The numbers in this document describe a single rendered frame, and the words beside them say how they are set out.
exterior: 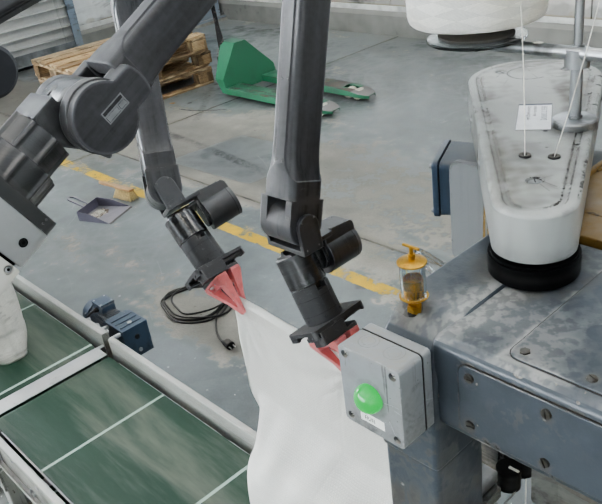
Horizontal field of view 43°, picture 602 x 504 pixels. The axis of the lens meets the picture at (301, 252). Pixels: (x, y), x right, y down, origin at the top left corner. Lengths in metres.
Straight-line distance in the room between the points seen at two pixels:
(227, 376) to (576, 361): 2.35
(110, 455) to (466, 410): 1.54
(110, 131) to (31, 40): 7.85
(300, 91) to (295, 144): 0.07
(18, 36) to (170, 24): 7.74
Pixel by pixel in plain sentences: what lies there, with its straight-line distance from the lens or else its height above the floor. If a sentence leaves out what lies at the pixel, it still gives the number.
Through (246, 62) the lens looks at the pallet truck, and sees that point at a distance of 6.40.
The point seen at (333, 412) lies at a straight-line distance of 1.22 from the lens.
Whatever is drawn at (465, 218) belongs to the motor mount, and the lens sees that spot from 1.15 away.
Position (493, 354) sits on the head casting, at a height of 1.34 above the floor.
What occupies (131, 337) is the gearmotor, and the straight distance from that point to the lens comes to 2.64.
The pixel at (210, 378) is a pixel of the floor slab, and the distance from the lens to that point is 2.96.
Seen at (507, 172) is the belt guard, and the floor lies 1.42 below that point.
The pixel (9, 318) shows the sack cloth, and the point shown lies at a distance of 2.63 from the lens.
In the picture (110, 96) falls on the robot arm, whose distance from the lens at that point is 0.83.
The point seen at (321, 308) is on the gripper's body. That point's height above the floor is 1.17.
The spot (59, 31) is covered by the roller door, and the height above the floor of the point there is 0.28.
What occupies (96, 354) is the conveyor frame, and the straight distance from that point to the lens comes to 2.57.
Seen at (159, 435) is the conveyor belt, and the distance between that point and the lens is 2.17.
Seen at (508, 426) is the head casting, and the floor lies 1.28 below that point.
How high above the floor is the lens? 1.75
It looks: 28 degrees down
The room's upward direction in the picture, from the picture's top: 8 degrees counter-clockwise
